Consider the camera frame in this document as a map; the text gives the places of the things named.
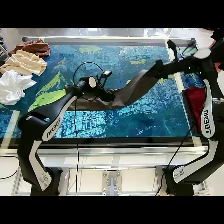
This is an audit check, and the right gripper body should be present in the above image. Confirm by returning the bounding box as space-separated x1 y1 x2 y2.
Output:
145 59 167 80

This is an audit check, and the dark brown shirt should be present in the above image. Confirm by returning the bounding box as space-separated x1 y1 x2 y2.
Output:
74 68 161 111

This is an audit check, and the black garment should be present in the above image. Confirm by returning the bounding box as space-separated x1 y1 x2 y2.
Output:
210 28 224 63

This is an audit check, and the rust brown garment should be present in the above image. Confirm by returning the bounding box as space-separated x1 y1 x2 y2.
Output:
8 39 52 59

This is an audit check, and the cream striped garment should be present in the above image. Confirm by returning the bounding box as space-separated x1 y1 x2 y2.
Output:
0 49 49 77

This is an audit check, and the white garment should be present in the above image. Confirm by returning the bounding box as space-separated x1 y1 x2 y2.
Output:
0 69 38 106

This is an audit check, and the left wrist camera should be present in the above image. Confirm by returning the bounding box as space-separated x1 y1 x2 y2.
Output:
96 69 113 85

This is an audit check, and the black cable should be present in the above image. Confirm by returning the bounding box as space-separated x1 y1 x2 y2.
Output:
0 167 20 181
155 128 194 197
72 61 105 195

